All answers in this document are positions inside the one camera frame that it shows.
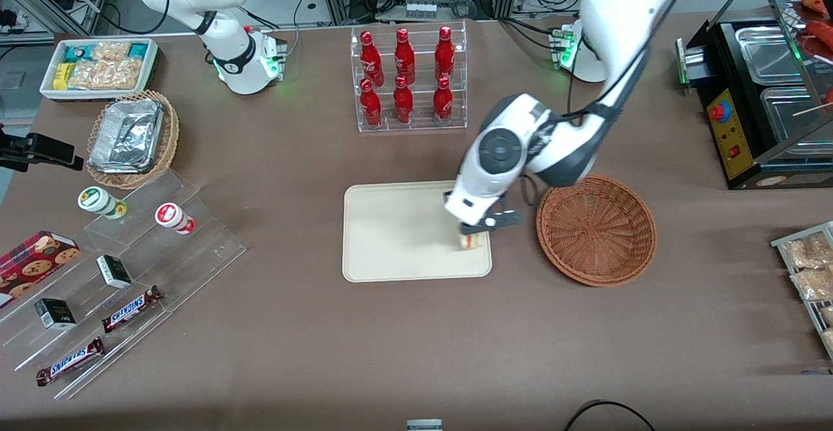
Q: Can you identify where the red cola bottle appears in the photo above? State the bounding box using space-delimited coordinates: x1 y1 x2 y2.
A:
433 76 454 123
359 78 383 128
392 75 415 125
434 25 456 83
394 27 416 85
359 30 385 87

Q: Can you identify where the black yellow food warmer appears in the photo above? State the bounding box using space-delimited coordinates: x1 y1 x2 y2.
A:
676 0 833 191

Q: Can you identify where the green-lidded white cup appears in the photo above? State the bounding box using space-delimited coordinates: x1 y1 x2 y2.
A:
77 186 128 221

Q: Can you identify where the wooden skewer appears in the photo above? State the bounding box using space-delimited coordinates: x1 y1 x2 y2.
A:
792 90 833 117

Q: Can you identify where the tray of packaged snacks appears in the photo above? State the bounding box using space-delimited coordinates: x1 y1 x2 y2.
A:
771 221 833 361

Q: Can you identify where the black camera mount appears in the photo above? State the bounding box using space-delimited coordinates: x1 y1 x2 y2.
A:
0 124 85 173

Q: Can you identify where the white rectangular snack bin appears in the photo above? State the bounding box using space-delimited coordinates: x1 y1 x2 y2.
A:
39 38 161 104

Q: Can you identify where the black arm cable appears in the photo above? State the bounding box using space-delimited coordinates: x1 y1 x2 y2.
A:
565 46 653 121

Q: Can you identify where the clear bag of puffed snacks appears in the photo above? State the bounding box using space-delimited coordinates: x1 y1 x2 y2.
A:
68 59 141 90

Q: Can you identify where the small bag of puffed snacks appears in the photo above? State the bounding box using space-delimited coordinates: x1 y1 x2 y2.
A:
91 41 131 62

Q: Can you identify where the clear acrylic stepped display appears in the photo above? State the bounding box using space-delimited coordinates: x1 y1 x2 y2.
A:
0 169 247 400

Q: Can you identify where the red-lidded white cup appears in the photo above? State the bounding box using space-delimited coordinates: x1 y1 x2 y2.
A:
154 202 197 236

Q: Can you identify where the Snickers chocolate bar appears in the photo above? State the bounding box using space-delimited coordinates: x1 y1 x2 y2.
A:
35 337 105 387
101 285 164 333

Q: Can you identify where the black floor cable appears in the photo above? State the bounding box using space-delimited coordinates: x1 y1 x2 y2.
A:
562 400 659 431

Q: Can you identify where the steel warmer pan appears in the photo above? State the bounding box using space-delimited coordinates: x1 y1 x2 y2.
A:
735 25 802 86
759 85 833 152

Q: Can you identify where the cream plastic serving tray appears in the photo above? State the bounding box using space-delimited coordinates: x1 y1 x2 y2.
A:
342 181 493 283

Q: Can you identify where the brown round wicker basket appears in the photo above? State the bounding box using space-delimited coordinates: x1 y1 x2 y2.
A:
536 174 657 287

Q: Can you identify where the silver foil container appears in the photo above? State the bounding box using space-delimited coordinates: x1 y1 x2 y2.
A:
89 98 164 175

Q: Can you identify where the small black box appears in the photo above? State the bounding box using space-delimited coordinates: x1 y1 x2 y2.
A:
34 298 77 330
96 255 133 289

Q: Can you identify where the light wicker basket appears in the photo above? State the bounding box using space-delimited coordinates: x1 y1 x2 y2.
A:
86 90 180 190

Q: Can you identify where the red plaid cookie box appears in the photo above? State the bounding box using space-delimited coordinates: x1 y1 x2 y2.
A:
0 230 83 309

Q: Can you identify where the clear acrylic bottle rack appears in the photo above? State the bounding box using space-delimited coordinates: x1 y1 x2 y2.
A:
350 20 469 134

